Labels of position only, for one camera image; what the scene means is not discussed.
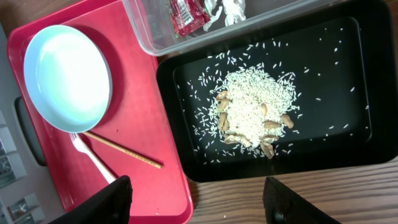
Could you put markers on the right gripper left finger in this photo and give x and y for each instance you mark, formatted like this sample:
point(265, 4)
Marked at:
point(111, 205)

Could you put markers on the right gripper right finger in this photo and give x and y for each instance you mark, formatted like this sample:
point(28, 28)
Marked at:
point(283, 206)

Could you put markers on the white plastic fork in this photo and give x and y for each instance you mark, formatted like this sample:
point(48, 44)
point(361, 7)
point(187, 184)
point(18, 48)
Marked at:
point(82, 147)

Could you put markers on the rice and peanut leftovers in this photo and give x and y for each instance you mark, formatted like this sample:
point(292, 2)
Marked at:
point(248, 109)

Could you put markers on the white napkin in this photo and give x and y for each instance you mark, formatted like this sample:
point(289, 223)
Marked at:
point(233, 9)

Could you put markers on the red snack wrapper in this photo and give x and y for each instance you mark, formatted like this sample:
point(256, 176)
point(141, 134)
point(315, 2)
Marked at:
point(187, 16)

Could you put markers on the grey dishwasher rack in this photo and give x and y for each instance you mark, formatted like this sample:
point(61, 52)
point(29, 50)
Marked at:
point(28, 194)

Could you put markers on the wooden chopstick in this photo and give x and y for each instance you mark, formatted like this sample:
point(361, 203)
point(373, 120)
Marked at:
point(124, 150)

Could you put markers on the red plastic tray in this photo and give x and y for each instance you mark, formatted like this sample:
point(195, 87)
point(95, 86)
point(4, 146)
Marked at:
point(136, 119)

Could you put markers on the black plastic tray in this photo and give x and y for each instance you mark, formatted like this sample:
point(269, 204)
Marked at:
point(374, 23)

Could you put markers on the light blue plate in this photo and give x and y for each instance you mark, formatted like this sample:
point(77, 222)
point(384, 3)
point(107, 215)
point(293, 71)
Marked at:
point(67, 78)

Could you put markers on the clear plastic bin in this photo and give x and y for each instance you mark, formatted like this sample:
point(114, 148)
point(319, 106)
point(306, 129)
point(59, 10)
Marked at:
point(166, 26)

